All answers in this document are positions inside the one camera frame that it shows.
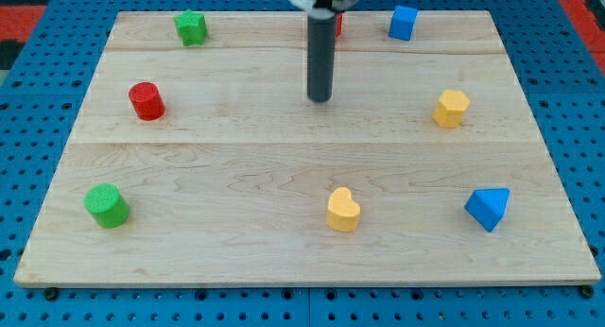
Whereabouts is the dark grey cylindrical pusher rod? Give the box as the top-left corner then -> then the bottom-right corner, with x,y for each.
307,14 -> 337,103

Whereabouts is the blue cube block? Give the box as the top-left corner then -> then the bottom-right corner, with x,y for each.
389,6 -> 419,41

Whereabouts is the yellow hexagon block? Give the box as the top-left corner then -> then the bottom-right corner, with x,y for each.
432,90 -> 471,129

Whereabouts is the red block behind rod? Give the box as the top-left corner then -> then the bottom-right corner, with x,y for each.
335,13 -> 343,38

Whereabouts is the green star block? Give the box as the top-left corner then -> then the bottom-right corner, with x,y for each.
173,9 -> 208,46

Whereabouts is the wooden board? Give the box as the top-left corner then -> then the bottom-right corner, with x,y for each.
14,10 -> 601,288

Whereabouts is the red cylinder block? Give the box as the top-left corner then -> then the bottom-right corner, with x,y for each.
128,81 -> 165,121

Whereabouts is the yellow heart block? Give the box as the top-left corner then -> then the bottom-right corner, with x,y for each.
326,187 -> 361,232

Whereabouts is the blue triangular prism block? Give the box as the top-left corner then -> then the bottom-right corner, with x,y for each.
464,188 -> 510,232

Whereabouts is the green cylinder block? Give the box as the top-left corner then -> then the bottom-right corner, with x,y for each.
84,183 -> 130,229

